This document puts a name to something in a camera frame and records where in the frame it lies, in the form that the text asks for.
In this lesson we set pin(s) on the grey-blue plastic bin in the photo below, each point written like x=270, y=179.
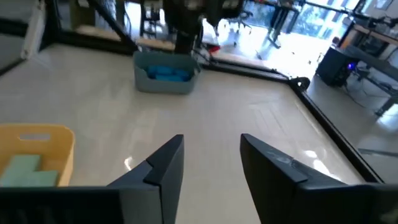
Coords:
x=164, y=87

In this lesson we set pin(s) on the short teal block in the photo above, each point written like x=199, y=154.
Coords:
x=23, y=163

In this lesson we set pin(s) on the blue cube block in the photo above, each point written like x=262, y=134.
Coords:
x=183, y=74

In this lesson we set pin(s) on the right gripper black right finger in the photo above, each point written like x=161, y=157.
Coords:
x=280, y=193

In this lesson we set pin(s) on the long teal block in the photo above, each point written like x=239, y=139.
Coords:
x=37, y=179

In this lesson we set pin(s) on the dark metal desk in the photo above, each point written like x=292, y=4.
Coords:
x=373, y=60

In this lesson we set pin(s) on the yellow plastic bin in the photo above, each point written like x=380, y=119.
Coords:
x=62, y=149

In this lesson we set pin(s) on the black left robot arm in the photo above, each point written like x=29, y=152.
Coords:
x=185, y=28

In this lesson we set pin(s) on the black table frame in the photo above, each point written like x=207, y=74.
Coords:
x=335, y=133

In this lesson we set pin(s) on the blue rounded block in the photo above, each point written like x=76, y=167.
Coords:
x=155, y=71

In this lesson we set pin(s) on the white panel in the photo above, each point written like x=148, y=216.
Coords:
x=32, y=34

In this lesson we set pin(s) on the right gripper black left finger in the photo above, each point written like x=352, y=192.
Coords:
x=149, y=199

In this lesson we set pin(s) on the black computer with blue light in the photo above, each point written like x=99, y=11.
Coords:
x=332, y=67

